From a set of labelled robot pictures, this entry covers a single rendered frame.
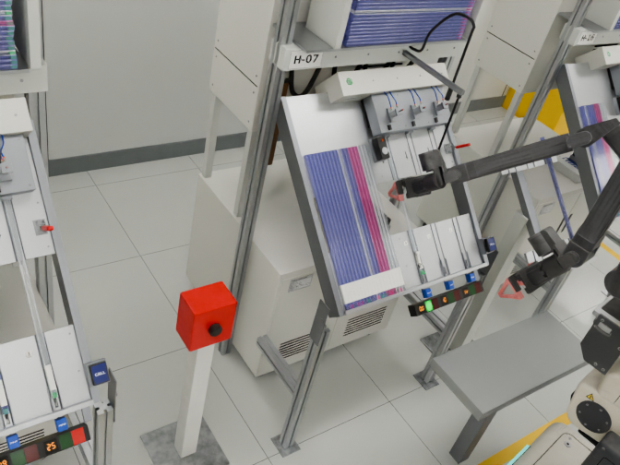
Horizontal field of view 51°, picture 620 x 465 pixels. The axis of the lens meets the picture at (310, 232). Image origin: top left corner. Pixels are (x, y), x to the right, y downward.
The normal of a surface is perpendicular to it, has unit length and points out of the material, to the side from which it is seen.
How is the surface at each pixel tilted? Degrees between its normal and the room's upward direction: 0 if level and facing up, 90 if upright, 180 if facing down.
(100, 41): 90
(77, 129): 90
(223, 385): 0
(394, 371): 0
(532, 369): 0
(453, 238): 43
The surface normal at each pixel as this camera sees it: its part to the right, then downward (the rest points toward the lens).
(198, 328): 0.55, 0.60
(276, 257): 0.21, -0.77
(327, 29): -0.81, 0.21
